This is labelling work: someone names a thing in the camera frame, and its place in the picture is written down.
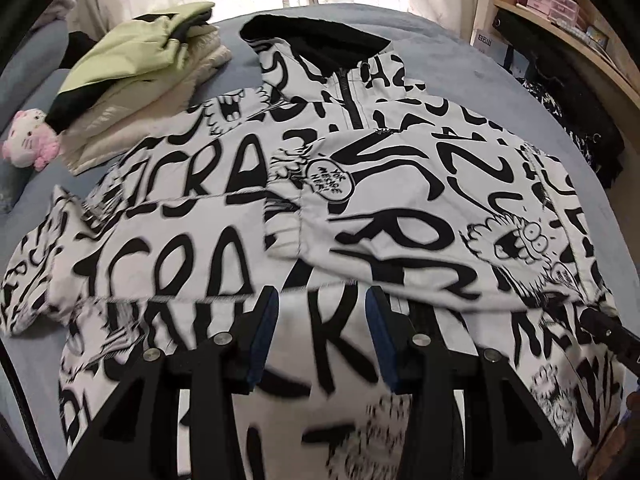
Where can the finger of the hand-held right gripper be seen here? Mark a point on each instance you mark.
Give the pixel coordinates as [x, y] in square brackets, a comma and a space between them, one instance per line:
[607, 332]

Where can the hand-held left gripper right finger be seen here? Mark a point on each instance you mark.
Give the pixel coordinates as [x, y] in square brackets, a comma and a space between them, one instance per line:
[379, 332]

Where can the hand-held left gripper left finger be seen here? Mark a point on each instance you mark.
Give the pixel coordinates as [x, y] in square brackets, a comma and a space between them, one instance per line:
[265, 327]

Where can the black white printed jacket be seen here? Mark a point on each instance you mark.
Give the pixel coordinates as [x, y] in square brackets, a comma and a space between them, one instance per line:
[210, 240]

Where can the black white patterned cloth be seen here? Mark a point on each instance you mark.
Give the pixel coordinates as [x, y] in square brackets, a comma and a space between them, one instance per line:
[550, 105]

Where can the cream puffer jacket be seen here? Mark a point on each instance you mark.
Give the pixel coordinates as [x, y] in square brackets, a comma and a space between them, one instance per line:
[130, 115]

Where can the dark black cloth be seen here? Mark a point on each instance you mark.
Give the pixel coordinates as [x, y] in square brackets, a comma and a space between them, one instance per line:
[575, 80]

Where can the wooden shelf desk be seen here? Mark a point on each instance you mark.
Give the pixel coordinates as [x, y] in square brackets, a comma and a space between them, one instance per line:
[600, 65]

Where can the blue bed blanket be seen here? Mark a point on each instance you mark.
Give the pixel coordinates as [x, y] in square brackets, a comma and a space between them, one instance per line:
[450, 50]

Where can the colourful card box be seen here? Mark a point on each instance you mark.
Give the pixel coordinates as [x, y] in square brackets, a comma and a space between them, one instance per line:
[595, 37]

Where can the pink white plush toy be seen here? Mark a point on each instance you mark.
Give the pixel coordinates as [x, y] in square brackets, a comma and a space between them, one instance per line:
[27, 135]

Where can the light green jacket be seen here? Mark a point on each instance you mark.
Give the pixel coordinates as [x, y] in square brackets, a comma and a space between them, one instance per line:
[125, 55]

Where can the white printed box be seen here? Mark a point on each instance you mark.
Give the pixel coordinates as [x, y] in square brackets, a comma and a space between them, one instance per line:
[485, 42]

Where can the stack of pink boxes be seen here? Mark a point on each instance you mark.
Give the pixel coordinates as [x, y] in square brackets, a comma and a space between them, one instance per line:
[545, 0]

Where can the pale patterned quilt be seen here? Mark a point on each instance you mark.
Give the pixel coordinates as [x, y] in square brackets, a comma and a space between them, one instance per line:
[60, 7]

